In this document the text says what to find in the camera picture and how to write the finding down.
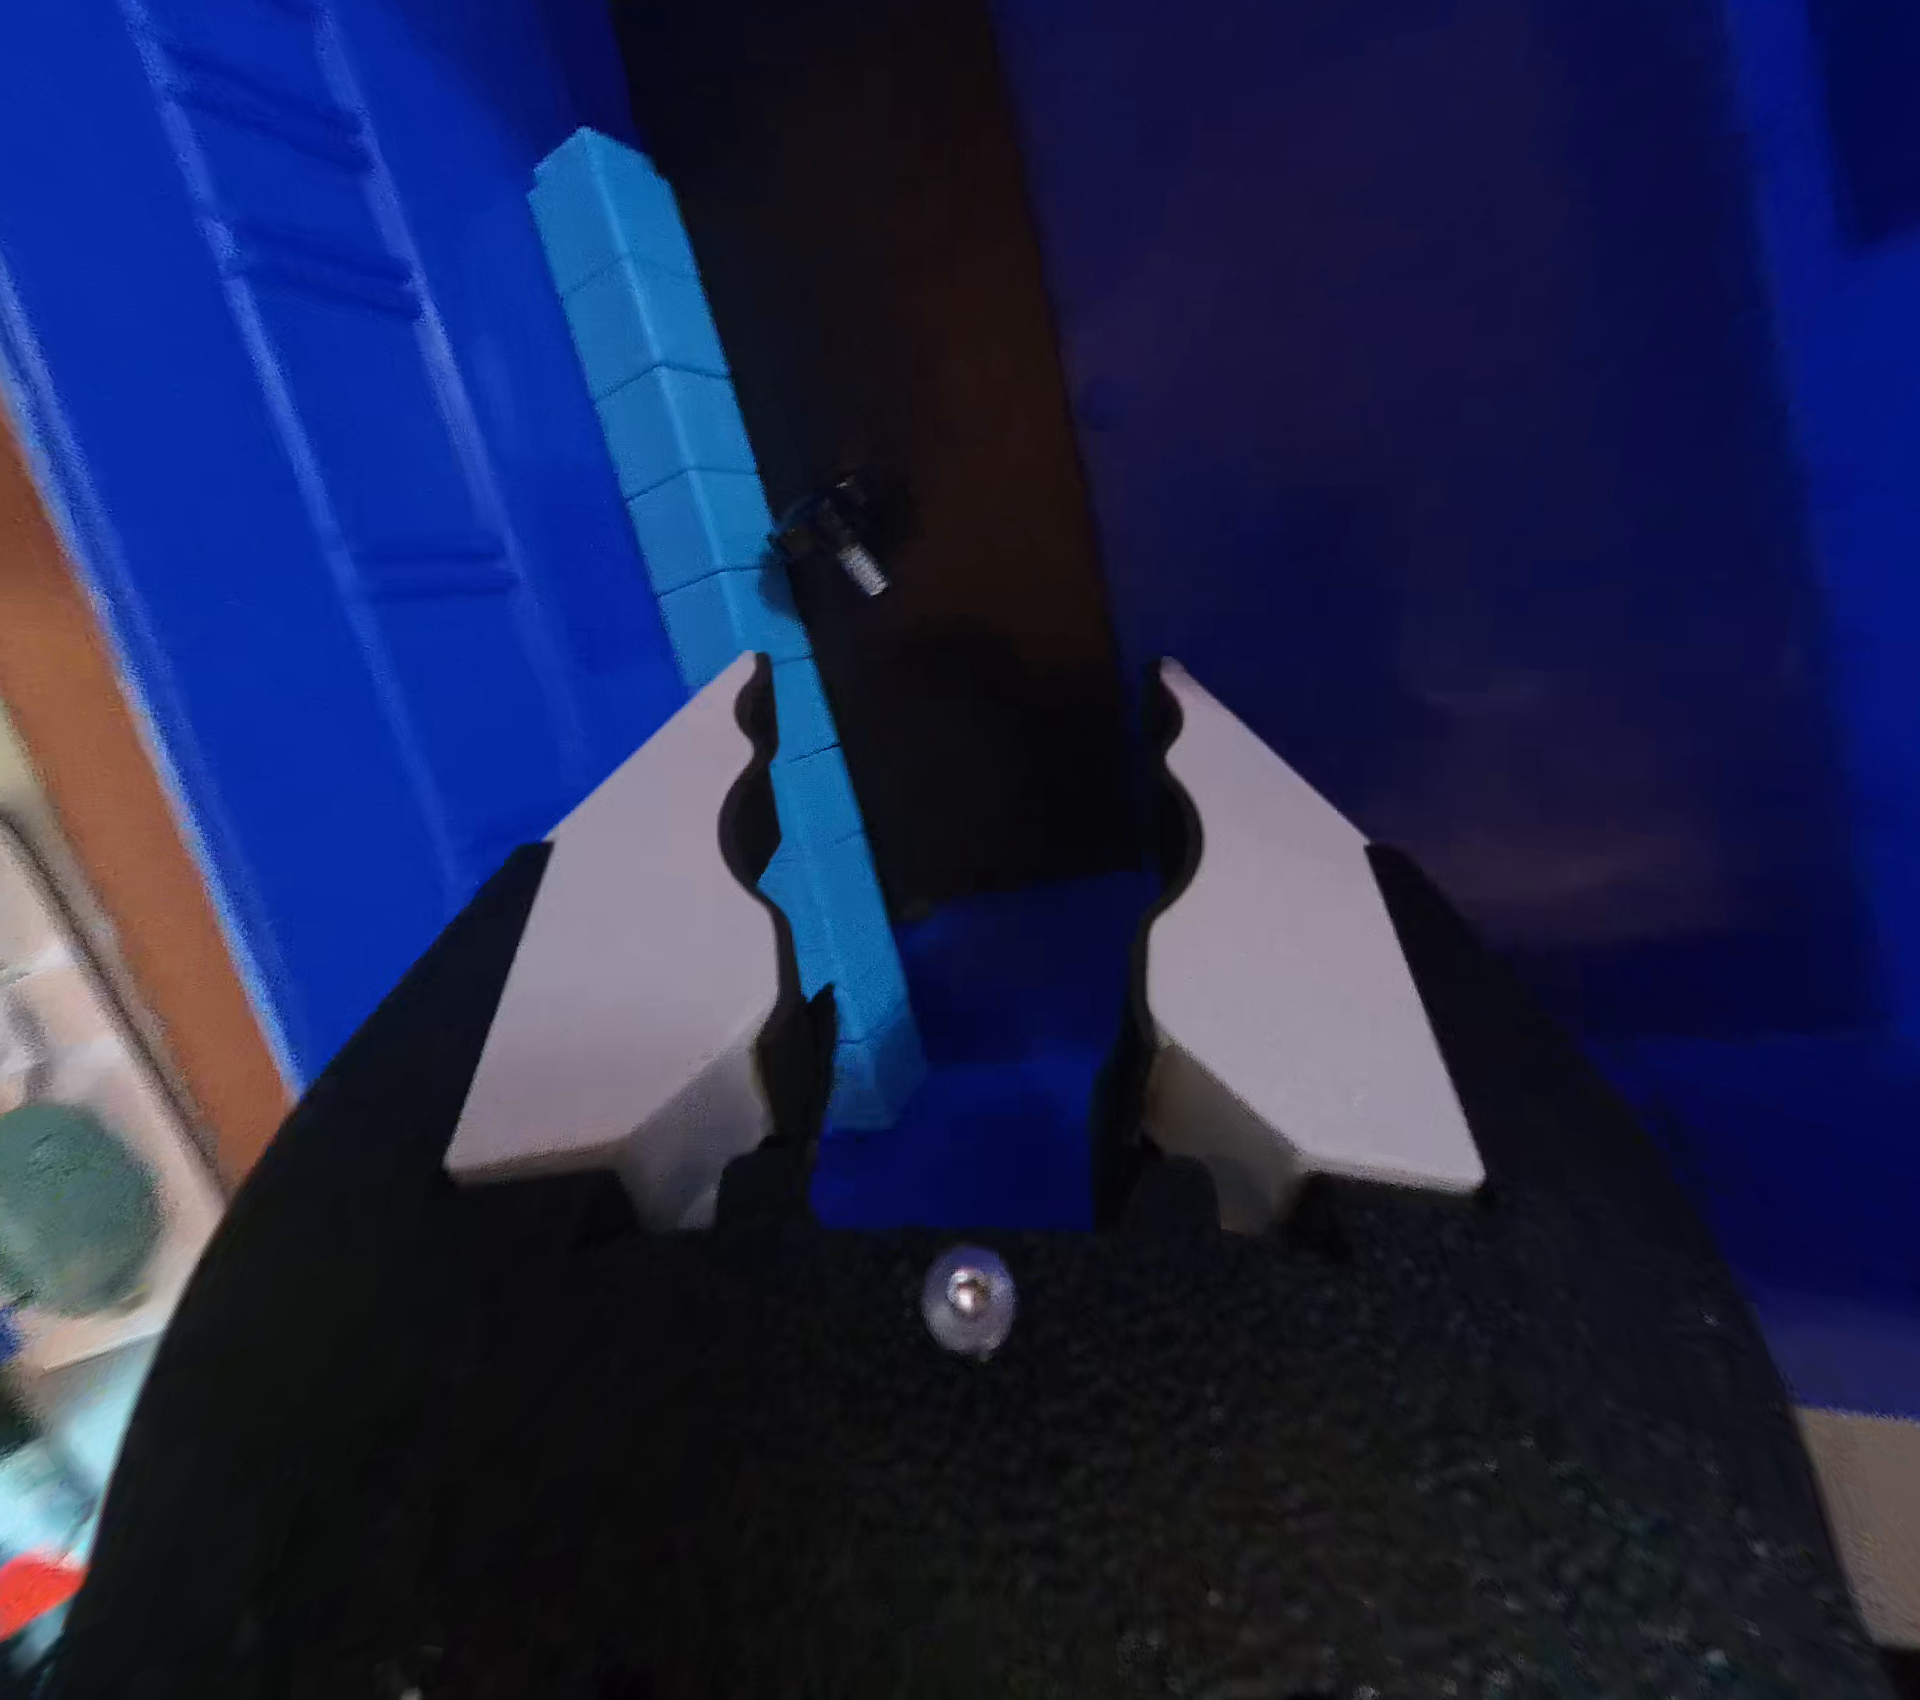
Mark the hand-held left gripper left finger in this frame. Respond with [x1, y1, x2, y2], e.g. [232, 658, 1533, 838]
[444, 653, 837, 1233]

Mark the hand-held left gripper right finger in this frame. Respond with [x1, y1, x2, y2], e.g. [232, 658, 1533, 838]
[1097, 657, 1487, 1235]

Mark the large blue plastic bin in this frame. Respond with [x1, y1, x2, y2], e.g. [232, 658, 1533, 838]
[0, 0, 1920, 1418]

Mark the light blue cube bar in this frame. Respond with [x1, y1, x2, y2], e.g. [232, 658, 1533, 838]
[527, 129, 927, 1132]

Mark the dark brown board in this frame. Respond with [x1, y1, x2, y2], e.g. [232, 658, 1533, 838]
[606, 0, 1150, 922]

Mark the dark green rounded object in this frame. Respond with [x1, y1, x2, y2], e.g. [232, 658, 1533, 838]
[0, 1107, 160, 1312]

